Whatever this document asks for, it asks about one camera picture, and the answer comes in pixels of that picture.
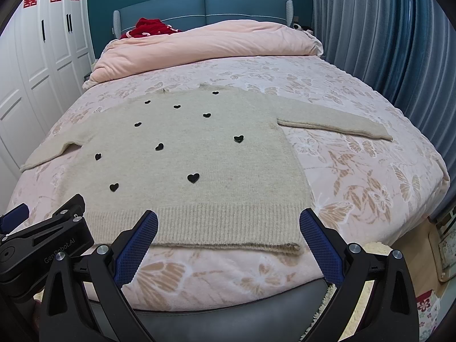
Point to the white wardrobe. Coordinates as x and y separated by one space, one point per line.
46 55

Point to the black white plush toy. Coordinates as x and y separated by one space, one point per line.
300 28

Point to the blue grey curtain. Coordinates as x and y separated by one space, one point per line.
405 49

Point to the blue upholstered headboard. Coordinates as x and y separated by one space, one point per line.
188 14

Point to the pink folded duvet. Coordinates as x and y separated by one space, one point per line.
232 38

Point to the floral storage box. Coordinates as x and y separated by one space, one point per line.
428 307

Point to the beige sweater with black hearts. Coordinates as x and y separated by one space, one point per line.
213 163

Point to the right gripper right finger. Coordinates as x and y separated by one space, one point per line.
391 310

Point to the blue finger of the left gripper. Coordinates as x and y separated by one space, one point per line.
12 219

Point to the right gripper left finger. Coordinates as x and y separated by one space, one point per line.
68 314

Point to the red plush pillow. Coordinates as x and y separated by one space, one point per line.
149 27

